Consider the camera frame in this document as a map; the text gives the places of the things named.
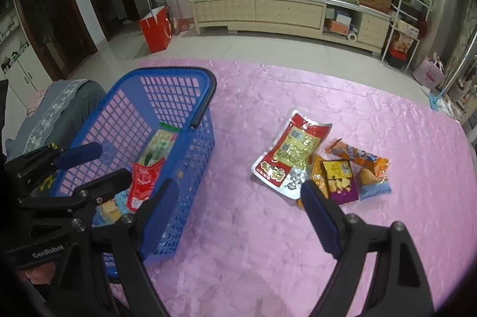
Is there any blue handled mop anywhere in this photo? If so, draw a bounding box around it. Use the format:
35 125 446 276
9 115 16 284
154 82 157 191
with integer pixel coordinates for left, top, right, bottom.
428 38 477 111

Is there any purple snack packet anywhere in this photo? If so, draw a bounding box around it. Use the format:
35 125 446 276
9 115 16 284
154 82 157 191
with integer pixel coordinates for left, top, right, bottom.
322 160 359 205

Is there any red paper bag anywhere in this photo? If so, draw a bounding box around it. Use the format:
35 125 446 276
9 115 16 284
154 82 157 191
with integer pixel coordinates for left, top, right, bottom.
140 6 172 53

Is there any pink cloth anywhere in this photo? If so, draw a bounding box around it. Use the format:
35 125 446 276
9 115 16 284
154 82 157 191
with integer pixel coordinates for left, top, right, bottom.
28 94 45 116

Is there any light blue snack packet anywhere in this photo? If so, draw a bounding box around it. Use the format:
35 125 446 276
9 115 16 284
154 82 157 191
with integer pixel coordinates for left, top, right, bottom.
93 200 122 224

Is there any grey garment yellow print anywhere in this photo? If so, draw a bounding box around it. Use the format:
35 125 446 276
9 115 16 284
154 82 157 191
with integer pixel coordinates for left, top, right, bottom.
56 80 109 154

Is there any person's left hand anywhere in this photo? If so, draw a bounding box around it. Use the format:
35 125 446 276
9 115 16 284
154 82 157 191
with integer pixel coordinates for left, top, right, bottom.
24 262 56 285

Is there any silver standing air conditioner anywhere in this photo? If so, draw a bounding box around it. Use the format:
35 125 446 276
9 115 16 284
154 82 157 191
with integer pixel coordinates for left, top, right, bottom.
428 0 470 72

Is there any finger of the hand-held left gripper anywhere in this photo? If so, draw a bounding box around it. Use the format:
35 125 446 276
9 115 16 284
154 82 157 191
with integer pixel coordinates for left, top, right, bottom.
5 143 103 191
20 169 133 228

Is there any small red snack packet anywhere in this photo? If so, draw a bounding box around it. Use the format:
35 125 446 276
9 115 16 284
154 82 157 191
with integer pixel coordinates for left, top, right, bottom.
126 158 166 211

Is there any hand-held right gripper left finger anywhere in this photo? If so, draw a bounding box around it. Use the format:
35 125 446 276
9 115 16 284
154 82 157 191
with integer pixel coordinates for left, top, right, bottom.
48 178 180 317

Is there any white metal shelf rack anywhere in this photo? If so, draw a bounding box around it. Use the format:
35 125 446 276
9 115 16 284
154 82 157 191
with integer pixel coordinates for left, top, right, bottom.
381 0 435 70

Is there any pink quilted tablecloth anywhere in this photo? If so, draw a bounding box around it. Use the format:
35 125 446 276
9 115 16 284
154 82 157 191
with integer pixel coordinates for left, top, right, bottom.
100 58 472 317

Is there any long orange snack packet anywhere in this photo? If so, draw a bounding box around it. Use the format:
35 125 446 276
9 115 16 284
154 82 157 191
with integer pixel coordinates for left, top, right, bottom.
325 138 391 176

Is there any large red silver snack packet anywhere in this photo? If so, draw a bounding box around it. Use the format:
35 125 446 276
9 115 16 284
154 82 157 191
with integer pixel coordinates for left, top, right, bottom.
250 110 332 199

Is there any pink bag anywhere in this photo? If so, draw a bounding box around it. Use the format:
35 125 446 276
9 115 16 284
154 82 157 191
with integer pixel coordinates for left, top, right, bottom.
413 56 446 88

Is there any white cabinet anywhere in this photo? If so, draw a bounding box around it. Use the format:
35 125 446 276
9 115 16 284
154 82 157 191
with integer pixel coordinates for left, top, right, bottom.
0 0 53 109

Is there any yellow orange snack packet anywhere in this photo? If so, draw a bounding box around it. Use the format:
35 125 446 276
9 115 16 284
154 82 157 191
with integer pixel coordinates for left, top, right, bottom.
296 155 330 208

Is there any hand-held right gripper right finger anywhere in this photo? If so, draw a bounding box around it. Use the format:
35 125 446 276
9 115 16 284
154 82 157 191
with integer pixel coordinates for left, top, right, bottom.
300 182 435 317

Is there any blue plastic basket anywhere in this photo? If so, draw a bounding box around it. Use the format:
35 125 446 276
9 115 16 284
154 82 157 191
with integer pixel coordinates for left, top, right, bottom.
50 67 217 263

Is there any cream TV cabinet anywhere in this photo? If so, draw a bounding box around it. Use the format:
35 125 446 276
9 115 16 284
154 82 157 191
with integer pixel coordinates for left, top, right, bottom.
190 0 392 55

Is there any dark wooden door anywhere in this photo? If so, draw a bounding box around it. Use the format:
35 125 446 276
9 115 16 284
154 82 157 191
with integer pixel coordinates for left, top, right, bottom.
13 0 97 79

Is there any blue-grey lace cloth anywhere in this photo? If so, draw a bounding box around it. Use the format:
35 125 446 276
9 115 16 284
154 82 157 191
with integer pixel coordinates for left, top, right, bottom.
5 79 107 157

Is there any red broom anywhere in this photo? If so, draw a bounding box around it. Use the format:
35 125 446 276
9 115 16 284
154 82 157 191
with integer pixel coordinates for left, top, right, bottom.
168 0 191 35

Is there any green white snack packet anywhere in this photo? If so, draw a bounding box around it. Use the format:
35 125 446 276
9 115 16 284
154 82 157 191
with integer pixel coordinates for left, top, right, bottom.
138 129 179 169

